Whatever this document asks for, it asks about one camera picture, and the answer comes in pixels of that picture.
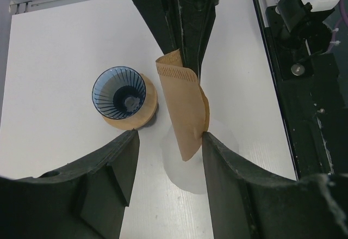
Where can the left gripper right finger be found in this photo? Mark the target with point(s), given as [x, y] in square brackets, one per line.
[247, 201]

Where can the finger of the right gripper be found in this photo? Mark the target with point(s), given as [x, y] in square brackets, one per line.
[161, 17]
[195, 20]

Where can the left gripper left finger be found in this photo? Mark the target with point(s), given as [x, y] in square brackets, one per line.
[86, 198]

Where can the blue plastic dripper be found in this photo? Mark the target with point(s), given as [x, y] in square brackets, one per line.
[119, 93]

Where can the brown paper coffee filter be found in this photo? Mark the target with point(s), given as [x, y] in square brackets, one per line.
[186, 102]

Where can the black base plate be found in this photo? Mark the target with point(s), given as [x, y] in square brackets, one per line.
[310, 80]

